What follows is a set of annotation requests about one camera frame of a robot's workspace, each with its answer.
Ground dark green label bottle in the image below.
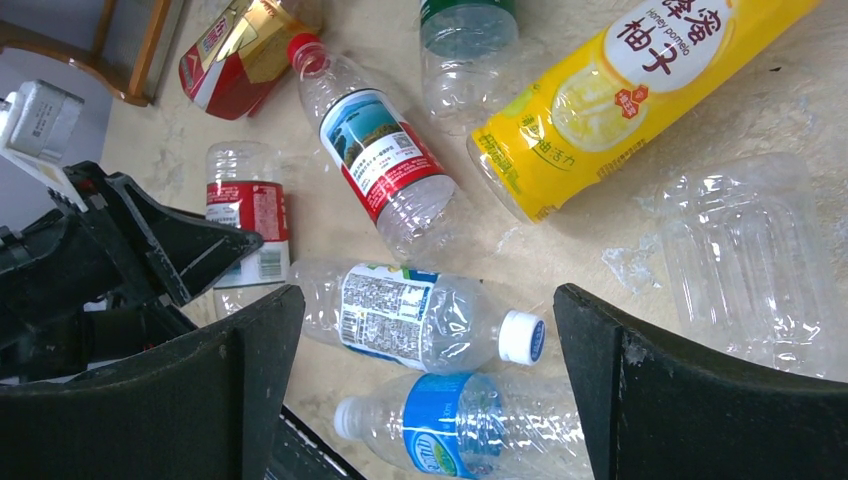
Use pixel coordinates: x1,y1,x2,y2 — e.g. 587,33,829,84
419,0,519,136

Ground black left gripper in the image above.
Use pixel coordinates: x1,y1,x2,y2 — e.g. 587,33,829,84
1,161,263,383

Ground orange wooden shelf rack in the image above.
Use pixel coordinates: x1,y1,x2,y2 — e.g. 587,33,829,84
1,0,185,107

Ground yellow honey pomelo bottle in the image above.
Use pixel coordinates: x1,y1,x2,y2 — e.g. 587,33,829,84
467,0,815,223

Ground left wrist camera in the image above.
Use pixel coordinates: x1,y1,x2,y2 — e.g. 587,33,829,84
1,79,88,212

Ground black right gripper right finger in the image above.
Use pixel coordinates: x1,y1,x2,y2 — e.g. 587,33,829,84
553,284,847,479

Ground crushed clear unlabelled bottle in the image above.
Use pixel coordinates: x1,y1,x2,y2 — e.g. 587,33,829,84
656,153,847,381

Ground red white label bottle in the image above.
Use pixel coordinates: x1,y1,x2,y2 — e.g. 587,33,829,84
206,141,290,319

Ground blue label water bottle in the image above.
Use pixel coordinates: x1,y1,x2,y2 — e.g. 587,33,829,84
334,371,594,479

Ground red gold tea bottle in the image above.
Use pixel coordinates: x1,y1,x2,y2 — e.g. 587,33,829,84
178,0,324,120

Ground white cap clear water bottle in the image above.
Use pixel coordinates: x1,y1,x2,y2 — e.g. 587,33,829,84
288,259,546,375

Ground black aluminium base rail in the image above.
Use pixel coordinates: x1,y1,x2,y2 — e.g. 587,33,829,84
265,405,365,480

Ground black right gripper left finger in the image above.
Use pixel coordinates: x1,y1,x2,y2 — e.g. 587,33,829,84
1,285,304,479

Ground lake picture red label bottle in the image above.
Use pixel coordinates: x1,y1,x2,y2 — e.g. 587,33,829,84
287,33,460,266

